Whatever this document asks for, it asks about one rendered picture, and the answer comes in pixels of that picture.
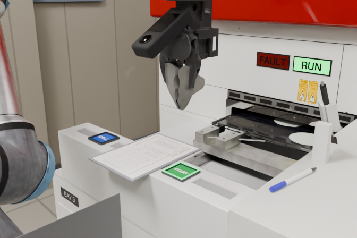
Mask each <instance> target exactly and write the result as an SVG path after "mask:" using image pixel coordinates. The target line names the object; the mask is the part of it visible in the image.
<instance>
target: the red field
mask: <svg viewBox="0 0 357 238"><path fill-rule="evenodd" d="M257 65H263V66H271V67H278V68H283V69H288V56H280V55H272V54H263V53H258V62H257Z"/></svg>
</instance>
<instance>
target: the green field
mask: <svg viewBox="0 0 357 238"><path fill-rule="evenodd" d="M329 69H330V61H322V60H316V59H307V58H298V57H295V59H294V70H297V71H304V72H312V73H319V74H326V75H329Z"/></svg>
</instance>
